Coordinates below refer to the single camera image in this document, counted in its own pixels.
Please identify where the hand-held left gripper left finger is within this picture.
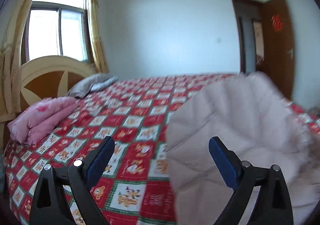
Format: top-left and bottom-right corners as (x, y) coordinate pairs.
(29, 136), (115, 225)

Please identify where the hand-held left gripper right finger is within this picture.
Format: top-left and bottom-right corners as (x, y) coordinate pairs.
(208, 136), (294, 225)

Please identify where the beige quilted blanket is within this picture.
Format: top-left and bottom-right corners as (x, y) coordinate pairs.
(165, 71), (320, 225)

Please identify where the red checkered cartoon bed sheet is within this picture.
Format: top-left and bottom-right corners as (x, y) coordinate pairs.
(2, 73), (320, 225)

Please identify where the pink folded quilt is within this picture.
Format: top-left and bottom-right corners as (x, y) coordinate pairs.
(7, 97), (78, 146)

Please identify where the grey pillow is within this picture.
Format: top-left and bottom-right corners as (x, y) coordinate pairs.
(67, 73), (119, 98)

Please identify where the cream wooden headboard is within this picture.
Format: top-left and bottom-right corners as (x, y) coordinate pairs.
(0, 55), (97, 150)

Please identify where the brown wooden door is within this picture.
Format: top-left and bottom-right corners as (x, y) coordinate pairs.
(260, 0), (294, 100)

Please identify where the yellow curtain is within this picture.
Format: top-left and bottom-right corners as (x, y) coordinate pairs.
(86, 0), (109, 74)
(0, 0), (50, 123)

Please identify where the window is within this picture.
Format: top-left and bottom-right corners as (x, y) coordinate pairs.
(21, 0), (89, 65)

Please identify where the red paper door decoration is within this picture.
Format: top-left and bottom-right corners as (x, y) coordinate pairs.
(271, 14), (283, 32)

